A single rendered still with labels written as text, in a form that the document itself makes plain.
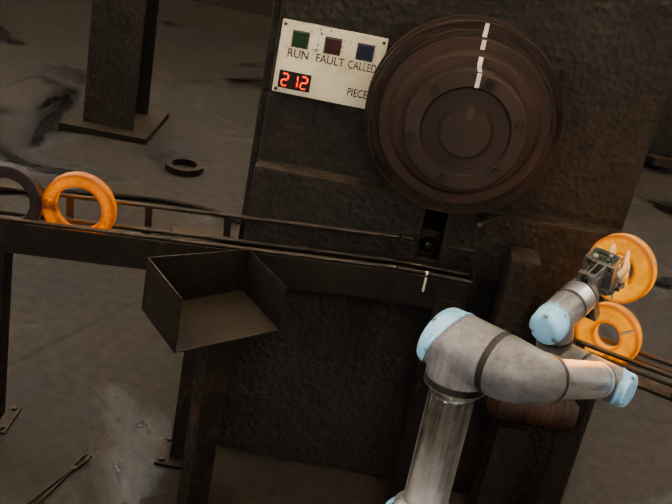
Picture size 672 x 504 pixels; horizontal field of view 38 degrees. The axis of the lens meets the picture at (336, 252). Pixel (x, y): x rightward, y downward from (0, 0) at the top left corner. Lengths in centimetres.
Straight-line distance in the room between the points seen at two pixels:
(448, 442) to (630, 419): 184
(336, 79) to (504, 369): 103
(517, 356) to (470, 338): 9
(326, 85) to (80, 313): 142
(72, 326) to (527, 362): 204
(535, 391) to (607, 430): 179
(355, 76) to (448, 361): 95
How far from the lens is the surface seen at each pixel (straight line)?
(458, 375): 175
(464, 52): 229
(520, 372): 170
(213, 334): 228
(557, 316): 203
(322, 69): 247
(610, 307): 243
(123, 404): 307
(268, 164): 254
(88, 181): 256
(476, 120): 227
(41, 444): 290
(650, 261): 228
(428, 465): 187
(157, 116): 549
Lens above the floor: 174
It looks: 24 degrees down
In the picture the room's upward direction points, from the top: 11 degrees clockwise
